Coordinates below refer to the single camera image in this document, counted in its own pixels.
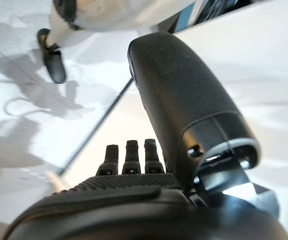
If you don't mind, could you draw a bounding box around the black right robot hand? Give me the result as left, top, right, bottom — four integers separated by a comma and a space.
3, 31, 288, 240

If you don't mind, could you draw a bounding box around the white right robot leg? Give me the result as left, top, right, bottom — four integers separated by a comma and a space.
49, 0, 197, 49

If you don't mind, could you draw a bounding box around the black right robot foot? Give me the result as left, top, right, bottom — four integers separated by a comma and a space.
37, 28, 67, 85

